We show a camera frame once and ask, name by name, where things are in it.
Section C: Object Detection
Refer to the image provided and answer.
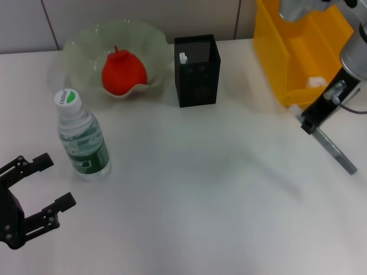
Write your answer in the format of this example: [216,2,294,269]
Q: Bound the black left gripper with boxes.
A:
[0,152,77,250]

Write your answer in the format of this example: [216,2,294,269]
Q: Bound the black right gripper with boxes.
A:
[299,66,362,136]

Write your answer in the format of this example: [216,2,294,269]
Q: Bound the grey marker pen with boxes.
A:
[288,104,359,175]

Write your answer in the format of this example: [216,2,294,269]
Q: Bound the white paper ball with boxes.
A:
[306,76,329,88]

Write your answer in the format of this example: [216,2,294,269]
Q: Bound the clear green-label water bottle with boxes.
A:
[53,88,112,182]

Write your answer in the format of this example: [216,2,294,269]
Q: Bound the orange fruit with stem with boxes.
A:
[101,45,149,97]

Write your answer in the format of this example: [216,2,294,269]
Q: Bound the black mesh pen holder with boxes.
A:
[174,33,221,108]

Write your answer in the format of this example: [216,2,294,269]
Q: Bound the translucent green wavy fruit plate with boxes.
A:
[61,18,170,100]

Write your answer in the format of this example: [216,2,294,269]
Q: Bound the yellow plastic storage bin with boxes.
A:
[252,0,355,108]

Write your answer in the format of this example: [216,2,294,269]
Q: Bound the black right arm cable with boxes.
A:
[323,81,367,115]

